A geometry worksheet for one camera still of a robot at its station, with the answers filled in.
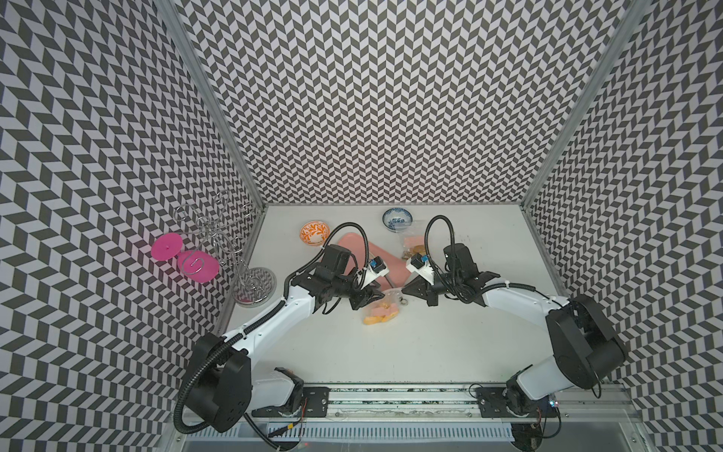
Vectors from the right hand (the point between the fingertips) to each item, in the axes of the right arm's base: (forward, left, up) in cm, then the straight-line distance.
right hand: (406, 292), depth 82 cm
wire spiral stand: (+26, +63, +5) cm, 68 cm away
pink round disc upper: (+2, +59, +22) cm, 63 cm away
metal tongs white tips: (+10, +5, -10) cm, 15 cm away
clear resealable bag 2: (-4, +7, -3) cm, 9 cm away
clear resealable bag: (+20, -4, -3) cm, 21 cm away
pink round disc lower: (-4, +50, +21) cm, 55 cm away
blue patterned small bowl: (+36, +1, -8) cm, 37 cm away
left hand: (-1, +9, +3) cm, 9 cm away
